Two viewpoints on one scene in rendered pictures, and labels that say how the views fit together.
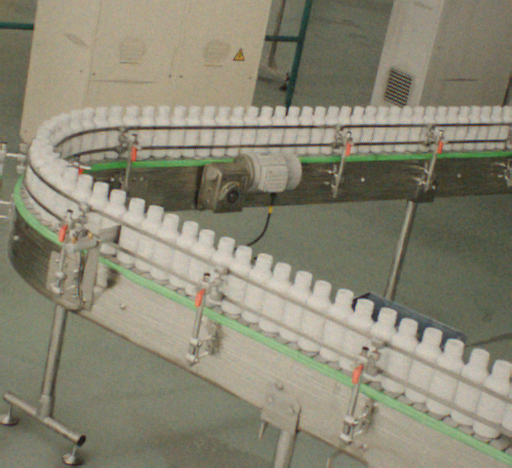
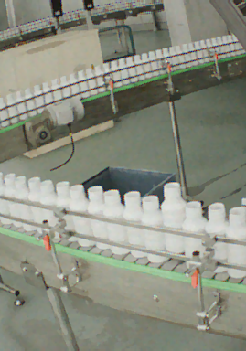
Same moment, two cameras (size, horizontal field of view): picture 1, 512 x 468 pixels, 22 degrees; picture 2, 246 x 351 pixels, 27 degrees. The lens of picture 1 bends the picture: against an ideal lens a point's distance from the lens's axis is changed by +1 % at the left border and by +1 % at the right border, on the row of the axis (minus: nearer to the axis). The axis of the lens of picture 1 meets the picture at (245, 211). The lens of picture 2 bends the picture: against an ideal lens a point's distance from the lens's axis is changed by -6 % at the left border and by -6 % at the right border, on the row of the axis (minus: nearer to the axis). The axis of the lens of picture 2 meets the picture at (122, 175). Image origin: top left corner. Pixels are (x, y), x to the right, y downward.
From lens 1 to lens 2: 1.77 m
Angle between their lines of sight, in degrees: 8
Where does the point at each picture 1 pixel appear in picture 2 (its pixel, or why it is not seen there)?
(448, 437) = (131, 271)
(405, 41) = (179, 40)
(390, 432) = (94, 277)
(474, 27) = (205, 26)
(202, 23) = (68, 59)
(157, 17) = (44, 65)
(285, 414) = (36, 278)
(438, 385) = (110, 232)
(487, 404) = (148, 237)
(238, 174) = (41, 121)
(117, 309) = not seen: outside the picture
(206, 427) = not seen: hidden behind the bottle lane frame
